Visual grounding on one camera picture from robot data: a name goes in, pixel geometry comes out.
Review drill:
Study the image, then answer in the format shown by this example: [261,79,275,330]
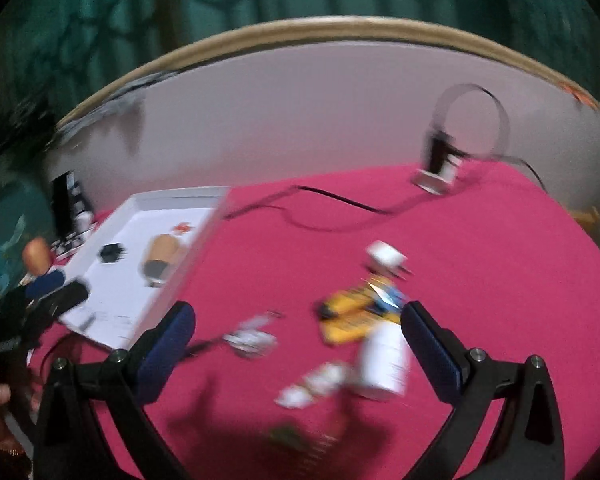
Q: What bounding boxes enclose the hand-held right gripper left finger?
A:
[32,301,197,480]

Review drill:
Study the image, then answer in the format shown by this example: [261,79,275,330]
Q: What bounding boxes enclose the small blue white packet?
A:
[370,280,407,310]

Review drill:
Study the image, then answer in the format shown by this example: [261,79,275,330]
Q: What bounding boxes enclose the black pen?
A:
[185,312,283,361]

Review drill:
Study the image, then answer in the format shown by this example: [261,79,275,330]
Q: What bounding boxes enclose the cat-shaped phone stand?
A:
[54,180,97,262]

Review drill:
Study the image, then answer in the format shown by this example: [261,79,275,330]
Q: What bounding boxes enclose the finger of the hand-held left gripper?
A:
[35,280,91,322]
[26,270,67,302]

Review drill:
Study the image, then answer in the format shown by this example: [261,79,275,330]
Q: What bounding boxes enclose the small green object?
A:
[265,425,341,457]

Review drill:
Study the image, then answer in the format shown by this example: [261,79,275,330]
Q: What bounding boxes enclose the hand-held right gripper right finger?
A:
[400,301,566,480]

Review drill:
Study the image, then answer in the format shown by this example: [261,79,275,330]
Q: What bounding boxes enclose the black cable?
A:
[430,82,548,193]
[224,185,423,233]

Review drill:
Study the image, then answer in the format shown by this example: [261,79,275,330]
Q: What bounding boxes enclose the black power adapter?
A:
[97,242,127,264]

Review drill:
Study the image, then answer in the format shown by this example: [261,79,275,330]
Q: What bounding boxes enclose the white cardboard tray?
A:
[60,186,231,351]

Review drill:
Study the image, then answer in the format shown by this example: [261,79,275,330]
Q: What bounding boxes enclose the brown tape roll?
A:
[140,234,186,288]

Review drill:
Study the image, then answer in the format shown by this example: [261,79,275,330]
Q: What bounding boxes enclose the orange tape piece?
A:
[560,82,599,109]

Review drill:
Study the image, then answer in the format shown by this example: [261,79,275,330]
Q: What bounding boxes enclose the black smartphone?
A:
[50,172,78,239]

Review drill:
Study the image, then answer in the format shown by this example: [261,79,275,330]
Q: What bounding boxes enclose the white plastic bottle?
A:
[357,322,413,402]

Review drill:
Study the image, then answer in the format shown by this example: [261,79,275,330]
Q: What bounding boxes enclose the black device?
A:
[425,129,456,177]

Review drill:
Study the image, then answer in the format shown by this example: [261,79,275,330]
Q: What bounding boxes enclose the white charger plug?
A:
[366,240,413,281]

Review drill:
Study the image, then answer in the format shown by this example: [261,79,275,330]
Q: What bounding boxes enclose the red tablecloth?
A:
[27,162,600,480]

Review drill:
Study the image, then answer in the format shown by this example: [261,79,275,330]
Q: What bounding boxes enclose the white device stand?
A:
[411,155,464,196]

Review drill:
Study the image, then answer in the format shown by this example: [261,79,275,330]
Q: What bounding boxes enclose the white tube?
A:
[274,360,353,410]

